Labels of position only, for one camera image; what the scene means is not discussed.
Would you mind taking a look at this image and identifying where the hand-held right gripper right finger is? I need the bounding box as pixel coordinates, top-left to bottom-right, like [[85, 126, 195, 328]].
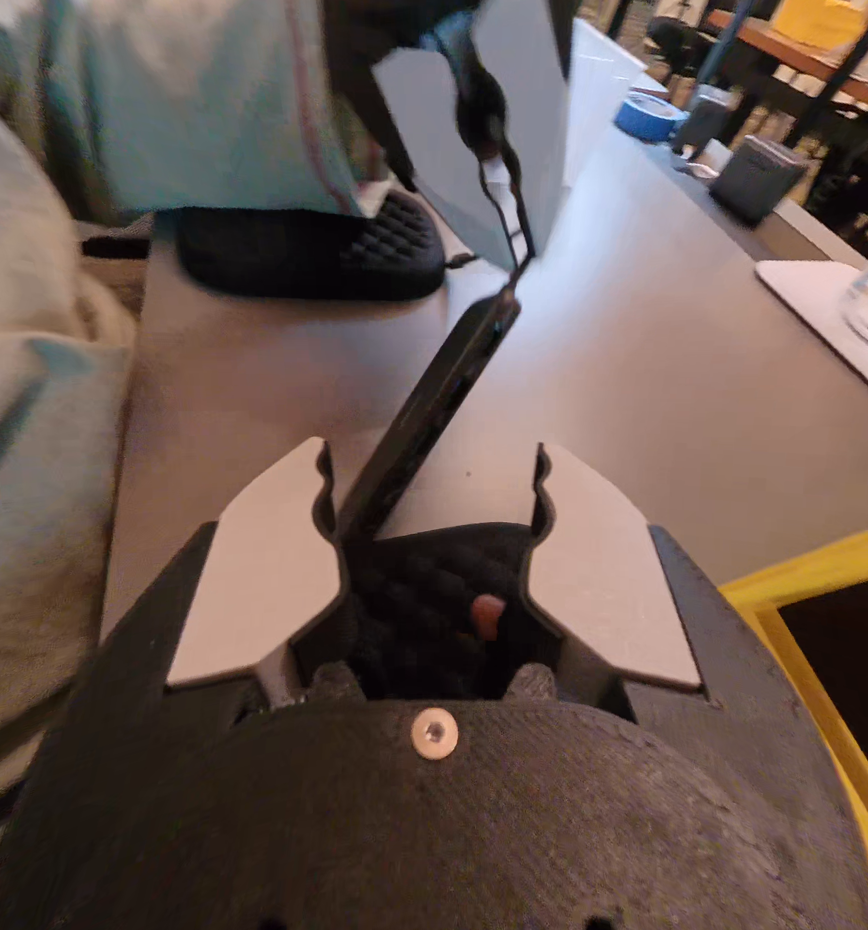
[[527, 442, 704, 693]]

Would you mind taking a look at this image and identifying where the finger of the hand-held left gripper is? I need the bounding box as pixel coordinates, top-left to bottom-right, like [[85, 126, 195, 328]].
[[470, 0, 574, 257], [371, 46, 522, 271]]

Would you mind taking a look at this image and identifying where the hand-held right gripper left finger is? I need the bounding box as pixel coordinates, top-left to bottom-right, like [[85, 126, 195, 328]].
[[165, 436, 349, 687]]

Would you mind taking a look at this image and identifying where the black USB hub cable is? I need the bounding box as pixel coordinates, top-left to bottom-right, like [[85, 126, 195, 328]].
[[474, 141, 538, 280]]

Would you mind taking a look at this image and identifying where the yellow plastic storage bin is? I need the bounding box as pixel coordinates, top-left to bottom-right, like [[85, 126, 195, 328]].
[[717, 523, 868, 930]]

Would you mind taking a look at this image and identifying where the black USB hub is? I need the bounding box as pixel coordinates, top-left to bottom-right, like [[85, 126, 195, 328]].
[[336, 287, 524, 542]]

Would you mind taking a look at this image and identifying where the person's left forearm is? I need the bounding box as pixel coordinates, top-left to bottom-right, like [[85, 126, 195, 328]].
[[38, 0, 377, 219]]

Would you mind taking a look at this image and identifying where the blue tape roll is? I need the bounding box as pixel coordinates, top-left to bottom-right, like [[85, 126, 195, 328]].
[[616, 91, 689, 142]]

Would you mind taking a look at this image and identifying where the black box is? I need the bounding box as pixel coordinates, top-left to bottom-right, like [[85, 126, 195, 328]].
[[672, 91, 733, 155], [710, 134, 813, 226]]

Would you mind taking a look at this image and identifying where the person's torso cream sweater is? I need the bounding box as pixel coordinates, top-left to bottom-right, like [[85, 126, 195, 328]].
[[0, 80, 140, 822]]

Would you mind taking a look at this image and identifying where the wooden desk black frame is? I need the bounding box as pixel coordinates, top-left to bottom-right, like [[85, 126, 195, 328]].
[[706, 0, 868, 124]]

